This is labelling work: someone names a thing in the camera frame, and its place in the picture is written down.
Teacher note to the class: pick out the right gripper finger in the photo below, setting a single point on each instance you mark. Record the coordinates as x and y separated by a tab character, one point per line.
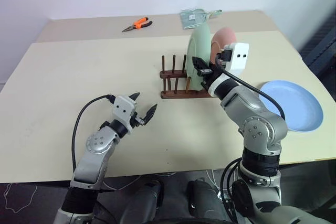
200	64

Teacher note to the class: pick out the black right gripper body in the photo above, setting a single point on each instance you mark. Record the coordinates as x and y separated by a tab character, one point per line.
210	78

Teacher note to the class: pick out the dark rounded shape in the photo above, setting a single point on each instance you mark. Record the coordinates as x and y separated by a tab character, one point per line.
203	200
143	203

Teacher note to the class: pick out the blue plate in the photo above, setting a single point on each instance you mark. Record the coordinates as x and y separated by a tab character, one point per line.
299	106

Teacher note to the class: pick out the wooden dish rack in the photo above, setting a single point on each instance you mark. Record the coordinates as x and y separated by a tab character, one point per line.
174	94

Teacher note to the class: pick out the green plate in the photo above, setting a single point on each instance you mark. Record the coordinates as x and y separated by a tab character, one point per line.
199	41

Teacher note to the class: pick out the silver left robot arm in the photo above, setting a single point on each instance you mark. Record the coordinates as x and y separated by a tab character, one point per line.
95	144

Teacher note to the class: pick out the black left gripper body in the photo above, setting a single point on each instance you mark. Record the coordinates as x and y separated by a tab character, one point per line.
138	120

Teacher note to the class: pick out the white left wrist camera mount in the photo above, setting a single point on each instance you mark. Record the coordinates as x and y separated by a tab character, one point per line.
123	107

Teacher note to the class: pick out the green item in plastic bag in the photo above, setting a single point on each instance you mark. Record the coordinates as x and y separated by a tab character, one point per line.
193	18

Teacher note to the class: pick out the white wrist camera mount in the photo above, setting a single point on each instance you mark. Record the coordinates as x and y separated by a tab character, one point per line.
237	57
123	107

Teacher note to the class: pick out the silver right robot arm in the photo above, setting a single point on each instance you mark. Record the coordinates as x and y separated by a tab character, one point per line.
258	129

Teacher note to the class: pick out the pink plate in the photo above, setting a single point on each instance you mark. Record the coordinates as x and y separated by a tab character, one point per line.
224	37

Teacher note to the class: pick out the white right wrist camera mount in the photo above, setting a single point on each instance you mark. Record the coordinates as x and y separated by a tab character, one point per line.
237	57

